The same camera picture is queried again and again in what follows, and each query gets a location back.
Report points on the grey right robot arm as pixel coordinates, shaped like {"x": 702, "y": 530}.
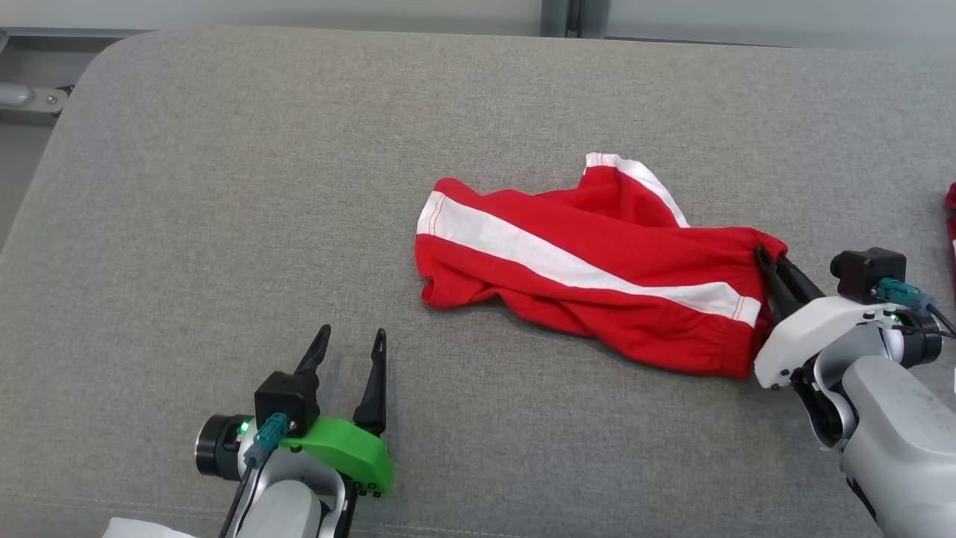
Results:
{"x": 896, "y": 433}

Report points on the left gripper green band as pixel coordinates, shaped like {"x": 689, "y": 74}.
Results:
{"x": 351, "y": 452}

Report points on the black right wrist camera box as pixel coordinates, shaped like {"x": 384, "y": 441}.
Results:
{"x": 866, "y": 273}

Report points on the grey partition post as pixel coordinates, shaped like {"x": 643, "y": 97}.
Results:
{"x": 575, "y": 15}

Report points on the red shorts with white stripes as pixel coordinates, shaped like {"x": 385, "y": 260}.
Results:
{"x": 951, "y": 232}
{"x": 635, "y": 232}

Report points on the grey fabric sofa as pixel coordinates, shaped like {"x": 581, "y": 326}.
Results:
{"x": 224, "y": 224}

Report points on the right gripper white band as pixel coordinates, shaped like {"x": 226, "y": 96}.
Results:
{"x": 803, "y": 329}

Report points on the grey metal corner bracket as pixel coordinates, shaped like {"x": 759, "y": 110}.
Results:
{"x": 30, "y": 99}

